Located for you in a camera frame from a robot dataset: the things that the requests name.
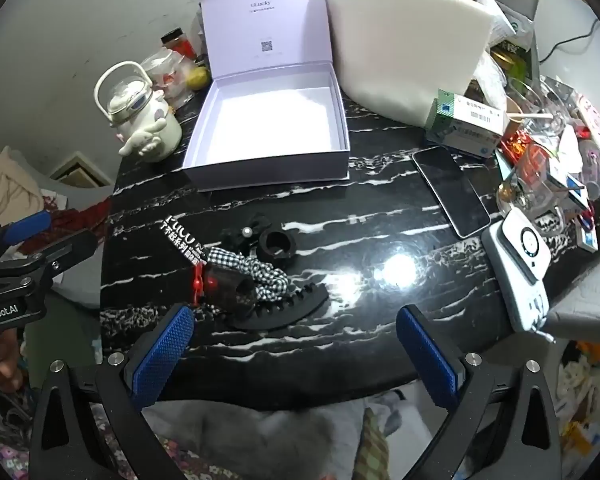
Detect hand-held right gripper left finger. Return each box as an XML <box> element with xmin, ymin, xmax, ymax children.
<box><xmin>28</xmin><ymin>304</ymin><xmax>196</xmax><ymax>480</ymax></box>

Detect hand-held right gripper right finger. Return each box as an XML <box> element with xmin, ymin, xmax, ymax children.
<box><xmin>396</xmin><ymin>304</ymin><xmax>563</xmax><ymax>480</ymax></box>

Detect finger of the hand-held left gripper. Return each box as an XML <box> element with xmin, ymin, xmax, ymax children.
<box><xmin>0</xmin><ymin>210</ymin><xmax>52</xmax><ymax>262</ymax></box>
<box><xmin>0</xmin><ymin>230</ymin><xmax>97</xmax><ymax>293</ymax></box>

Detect red hair clip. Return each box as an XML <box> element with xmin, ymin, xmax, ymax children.
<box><xmin>192</xmin><ymin>262</ymin><xmax>218</xmax><ymax>306</ymax></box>

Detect brown translucent hair clip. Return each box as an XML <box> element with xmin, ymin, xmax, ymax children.
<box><xmin>202</xmin><ymin>270</ymin><xmax>256</xmax><ymax>311</ymax></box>

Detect black strip with white print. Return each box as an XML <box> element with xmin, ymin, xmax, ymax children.
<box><xmin>164</xmin><ymin>215</ymin><xmax>211</xmax><ymax>266</ymax></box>

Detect black white checkered scrunchie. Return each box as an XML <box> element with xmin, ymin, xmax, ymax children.
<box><xmin>207</xmin><ymin>246</ymin><xmax>293</xmax><ymax>306</ymax></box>

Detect black claw hair clip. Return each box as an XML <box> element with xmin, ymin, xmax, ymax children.
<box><xmin>227</xmin><ymin>282</ymin><xmax>331</xmax><ymax>331</ymax></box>

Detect black bow pearl hair clip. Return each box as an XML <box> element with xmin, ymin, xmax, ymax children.
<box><xmin>220</xmin><ymin>214</ymin><xmax>271</xmax><ymax>251</ymax></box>

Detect black ring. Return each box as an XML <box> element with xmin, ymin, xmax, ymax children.
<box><xmin>258</xmin><ymin>230</ymin><xmax>299</xmax><ymax>263</ymax></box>

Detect lavender gift box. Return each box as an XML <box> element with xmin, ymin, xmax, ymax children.
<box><xmin>182</xmin><ymin>0</ymin><xmax>352</xmax><ymax>193</ymax></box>

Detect red patterned cloth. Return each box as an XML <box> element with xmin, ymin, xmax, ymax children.
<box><xmin>45</xmin><ymin>197</ymin><xmax>113</xmax><ymax>251</ymax></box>

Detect beige cloth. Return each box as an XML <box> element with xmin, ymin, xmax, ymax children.
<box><xmin>0</xmin><ymin>147</ymin><xmax>46</xmax><ymax>241</ymax></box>

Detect grey fur blanket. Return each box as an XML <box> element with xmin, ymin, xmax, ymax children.
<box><xmin>145</xmin><ymin>395</ymin><xmax>371</xmax><ymax>480</ymax></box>

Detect white power strip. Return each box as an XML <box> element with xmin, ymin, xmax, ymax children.
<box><xmin>481</xmin><ymin>208</ymin><xmax>552</xmax><ymax>333</ymax></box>

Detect cream character kettle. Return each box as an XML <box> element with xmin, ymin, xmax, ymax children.
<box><xmin>94</xmin><ymin>61</ymin><xmax>183</xmax><ymax>162</ymax></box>

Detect black smartphone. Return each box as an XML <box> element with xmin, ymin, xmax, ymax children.
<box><xmin>411</xmin><ymin>146</ymin><xmax>492</xmax><ymax>239</ymax></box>

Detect white quilted blanket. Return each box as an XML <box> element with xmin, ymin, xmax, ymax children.
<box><xmin>545</xmin><ymin>260</ymin><xmax>600</xmax><ymax>341</ymax></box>

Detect clear plastic container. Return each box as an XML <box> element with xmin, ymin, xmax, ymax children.
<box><xmin>141</xmin><ymin>50</ymin><xmax>197</xmax><ymax>103</ymax></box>

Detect blue white small box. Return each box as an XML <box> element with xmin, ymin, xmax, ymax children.
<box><xmin>550</xmin><ymin>170</ymin><xmax>588</xmax><ymax>211</ymax></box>
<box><xmin>577</xmin><ymin>215</ymin><xmax>600</xmax><ymax>253</ymax></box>

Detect glass mug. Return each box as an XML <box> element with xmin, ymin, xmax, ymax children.
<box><xmin>497</xmin><ymin>145</ymin><xmax>566</xmax><ymax>221</ymax></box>

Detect yellow lemon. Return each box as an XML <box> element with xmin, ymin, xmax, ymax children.
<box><xmin>185</xmin><ymin>66</ymin><xmax>212</xmax><ymax>90</ymax></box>

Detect red snack packet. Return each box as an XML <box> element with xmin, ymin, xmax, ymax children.
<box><xmin>500</xmin><ymin>130</ymin><xmax>536</xmax><ymax>166</ymax></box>

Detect green white medicine box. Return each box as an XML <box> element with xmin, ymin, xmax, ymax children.
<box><xmin>425</xmin><ymin>89</ymin><xmax>510</xmax><ymax>158</ymax></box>

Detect red-lidded jar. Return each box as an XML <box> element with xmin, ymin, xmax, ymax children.
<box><xmin>160</xmin><ymin>27</ymin><xmax>197</xmax><ymax>61</ymax></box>

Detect clear glass cup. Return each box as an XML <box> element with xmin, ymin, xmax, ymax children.
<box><xmin>505</xmin><ymin>77</ymin><xmax>566</xmax><ymax>136</ymax></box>

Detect pink white round package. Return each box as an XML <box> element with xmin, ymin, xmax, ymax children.
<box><xmin>570</xmin><ymin>92</ymin><xmax>600</xmax><ymax>141</ymax></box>

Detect yellow-lidded jar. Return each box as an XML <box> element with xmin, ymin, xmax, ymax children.
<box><xmin>490</xmin><ymin>45</ymin><xmax>531</xmax><ymax>81</ymax></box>

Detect white foam board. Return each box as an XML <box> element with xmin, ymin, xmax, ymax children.
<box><xmin>320</xmin><ymin>0</ymin><xmax>493</xmax><ymax>128</ymax></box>

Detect white paper sheets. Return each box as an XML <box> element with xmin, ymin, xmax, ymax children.
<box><xmin>475</xmin><ymin>0</ymin><xmax>536</xmax><ymax>51</ymax></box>

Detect beige wooden frame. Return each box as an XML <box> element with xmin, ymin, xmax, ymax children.
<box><xmin>50</xmin><ymin>152</ymin><xmax>113</xmax><ymax>188</ymax></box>

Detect black cable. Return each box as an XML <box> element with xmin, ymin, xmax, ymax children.
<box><xmin>537</xmin><ymin>17</ymin><xmax>600</xmax><ymax>63</ymax></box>

